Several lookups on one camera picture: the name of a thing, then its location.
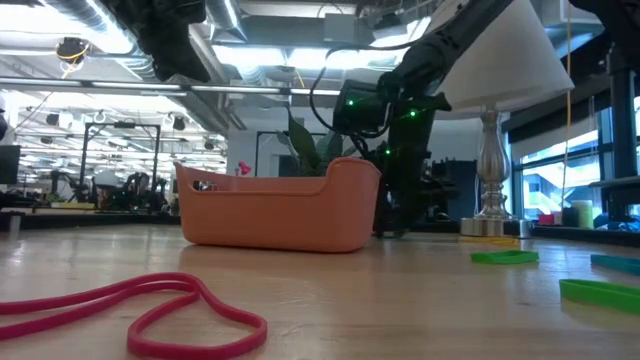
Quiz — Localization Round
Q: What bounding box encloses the black rectangular board frame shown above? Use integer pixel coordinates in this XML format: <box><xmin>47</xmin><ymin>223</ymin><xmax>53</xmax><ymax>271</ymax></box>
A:
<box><xmin>254</xmin><ymin>129</ymin><xmax>287</xmax><ymax>179</ymax></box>

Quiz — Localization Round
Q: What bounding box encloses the green plant in white pot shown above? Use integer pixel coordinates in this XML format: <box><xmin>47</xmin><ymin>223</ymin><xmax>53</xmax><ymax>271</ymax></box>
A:
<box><xmin>277</xmin><ymin>106</ymin><xmax>359</xmax><ymax>178</ymax></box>

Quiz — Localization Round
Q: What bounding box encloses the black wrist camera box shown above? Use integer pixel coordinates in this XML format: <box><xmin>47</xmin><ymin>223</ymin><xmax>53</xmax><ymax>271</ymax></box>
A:
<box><xmin>332</xmin><ymin>78</ymin><xmax>390</xmax><ymax>137</ymax></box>

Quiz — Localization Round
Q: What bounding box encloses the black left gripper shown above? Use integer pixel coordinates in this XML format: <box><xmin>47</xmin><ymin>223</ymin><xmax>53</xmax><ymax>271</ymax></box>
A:
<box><xmin>113</xmin><ymin>0</ymin><xmax>213</xmax><ymax>85</ymax></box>

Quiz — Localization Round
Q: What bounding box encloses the blue wide rubber band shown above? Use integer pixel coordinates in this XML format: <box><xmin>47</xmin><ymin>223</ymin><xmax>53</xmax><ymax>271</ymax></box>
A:
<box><xmin>589</xmin><ymin>253</ymin><xmax>640</xmax><ymax>277</ymax></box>

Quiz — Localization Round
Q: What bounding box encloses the red thin rubber band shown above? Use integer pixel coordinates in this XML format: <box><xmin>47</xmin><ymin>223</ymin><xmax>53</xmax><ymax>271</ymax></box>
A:
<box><xmin>0</xmin><ymin>271</ymin><xmax>269</xmax><ymax>360</ymax></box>

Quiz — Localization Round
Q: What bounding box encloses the black metal frame stand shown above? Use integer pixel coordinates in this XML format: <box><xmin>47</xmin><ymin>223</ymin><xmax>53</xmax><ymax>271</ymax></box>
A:
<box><xmin>78</xmin><ymin>121</ymin><xmax>162</xmax><ymax>214</ymax></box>

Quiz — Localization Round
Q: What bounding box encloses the black background monitor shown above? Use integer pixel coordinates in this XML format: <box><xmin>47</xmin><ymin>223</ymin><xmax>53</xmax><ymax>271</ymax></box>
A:
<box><xmin>0</xmin><ymin>144</ymin><xmax>22</xmax><ymax>186</ymax></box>

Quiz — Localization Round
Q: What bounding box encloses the white shade silver table lamp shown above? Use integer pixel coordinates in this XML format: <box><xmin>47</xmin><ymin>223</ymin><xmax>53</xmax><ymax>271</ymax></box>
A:
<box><xmin>430</xmin><ymin>0</ymin><xmax>576</xmax><ymax>239</ymax></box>

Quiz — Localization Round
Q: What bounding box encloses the green wide rubber band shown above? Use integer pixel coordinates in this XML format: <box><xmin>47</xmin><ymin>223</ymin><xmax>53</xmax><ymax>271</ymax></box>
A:
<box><xmin>469</xmin><ymin>249</ymin><xmax>540</xmax><ymax>266</ymax></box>
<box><xmin>558</xmin><ymin>278</ymin><xmax>640</xmax><ymax>316</ymax></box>

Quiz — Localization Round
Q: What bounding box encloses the yellow black cord reel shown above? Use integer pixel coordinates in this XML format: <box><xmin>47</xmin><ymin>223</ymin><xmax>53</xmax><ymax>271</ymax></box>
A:
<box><xmin>54</xmin><ymin>36</ymin><xmax>91</xmax><ymax>66</ymax></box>

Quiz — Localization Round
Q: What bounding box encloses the black pillar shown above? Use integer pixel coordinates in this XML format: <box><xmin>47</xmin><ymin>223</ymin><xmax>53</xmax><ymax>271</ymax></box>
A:
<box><xmin>607</xmin><ymin>44</ymin><xmax>639</xmax><ymax>224</ymax></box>

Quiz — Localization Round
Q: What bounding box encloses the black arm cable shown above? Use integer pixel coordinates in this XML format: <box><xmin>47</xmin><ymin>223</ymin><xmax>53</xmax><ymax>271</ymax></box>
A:
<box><xmin>308</xmin><ymin>43</ymin><xmax>416</xmax><ymax>134</ymax></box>

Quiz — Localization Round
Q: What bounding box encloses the black cabinet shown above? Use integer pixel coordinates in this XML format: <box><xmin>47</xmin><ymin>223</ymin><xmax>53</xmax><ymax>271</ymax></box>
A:
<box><xmin>430</xmin><ymin>158</ymin><xmax>479</xmax><ymax>221</ymax></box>

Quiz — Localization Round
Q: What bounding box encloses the orange plastic bin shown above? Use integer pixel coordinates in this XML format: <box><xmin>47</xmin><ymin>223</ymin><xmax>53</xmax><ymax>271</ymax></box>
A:
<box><xmin>174</xmin><ymin>156</ymin><xmax>383</xmax><ymax>254</ymax></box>

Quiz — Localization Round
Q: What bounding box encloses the yellow-green spool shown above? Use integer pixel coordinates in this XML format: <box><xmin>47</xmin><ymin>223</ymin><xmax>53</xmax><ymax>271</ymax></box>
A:
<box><xmin>571</xmin><ymin>199</ymin><xmax>595</xmax><ymax>230</ymax></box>

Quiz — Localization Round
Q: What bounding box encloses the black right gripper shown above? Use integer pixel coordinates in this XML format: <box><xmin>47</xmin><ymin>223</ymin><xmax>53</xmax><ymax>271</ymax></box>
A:
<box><xmin>373</xmin><ymin>69</ymin><xmax>453</xmax><ymax>239</ymax></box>

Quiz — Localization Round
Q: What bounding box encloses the yellow thin rubber band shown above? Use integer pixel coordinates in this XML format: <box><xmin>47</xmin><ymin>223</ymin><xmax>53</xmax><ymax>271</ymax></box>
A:
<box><xmin>458</xmin><ymin>235</ymin><xmax>522</xmax><ymax>247</ymax></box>

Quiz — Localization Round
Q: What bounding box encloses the yellow hanging cord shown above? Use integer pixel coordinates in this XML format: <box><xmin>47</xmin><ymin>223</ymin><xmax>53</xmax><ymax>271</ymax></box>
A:
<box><xmin>563</xmin><ymin>0</ymin><xmax>573</xmax><ymax>201</ymax></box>

